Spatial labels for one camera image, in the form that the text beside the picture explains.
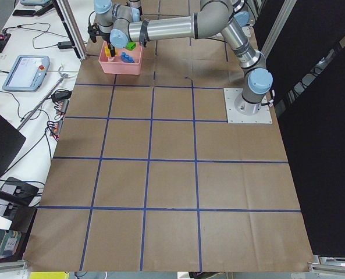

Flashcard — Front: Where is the yellow toy block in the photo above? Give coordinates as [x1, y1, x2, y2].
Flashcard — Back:
[104, 45, 111, 58]

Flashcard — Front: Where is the blue teach pendant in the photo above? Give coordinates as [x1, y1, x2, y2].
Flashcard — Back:
[2, 55, 50, 92]

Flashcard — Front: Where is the black power adapter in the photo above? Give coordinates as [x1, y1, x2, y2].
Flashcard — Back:
[57, 41, 73, 49]

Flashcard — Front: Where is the green toy block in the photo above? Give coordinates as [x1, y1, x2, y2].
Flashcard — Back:
[126, 42, 137, 51]

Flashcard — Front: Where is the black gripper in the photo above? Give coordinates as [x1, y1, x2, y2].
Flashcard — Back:
[107, 42, 116, 57]
[87, 23, 110, 40]

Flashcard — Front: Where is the blue toy block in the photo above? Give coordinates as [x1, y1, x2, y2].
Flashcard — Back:
[120, 52, 135, 63]

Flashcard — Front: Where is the brown paper table cover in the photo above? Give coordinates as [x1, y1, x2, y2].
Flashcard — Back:
[24, 1, 312, 272]

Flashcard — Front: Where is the aluminium frame post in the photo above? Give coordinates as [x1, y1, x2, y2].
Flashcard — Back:
[52, 0, 87, 61]

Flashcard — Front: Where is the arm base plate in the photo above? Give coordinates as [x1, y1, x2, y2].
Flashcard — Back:
[223, 88, 273, 124]

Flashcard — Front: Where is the pink plastic box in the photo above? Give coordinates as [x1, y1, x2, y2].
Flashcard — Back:
[98, 41, 144, 75]

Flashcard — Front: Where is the silver metal rod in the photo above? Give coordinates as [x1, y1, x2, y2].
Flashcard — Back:
[17, 65, 69, 131]

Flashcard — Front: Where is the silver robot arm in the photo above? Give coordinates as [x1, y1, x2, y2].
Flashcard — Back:
[87, 1, 143, 48]
[98, 1, 273, 115]

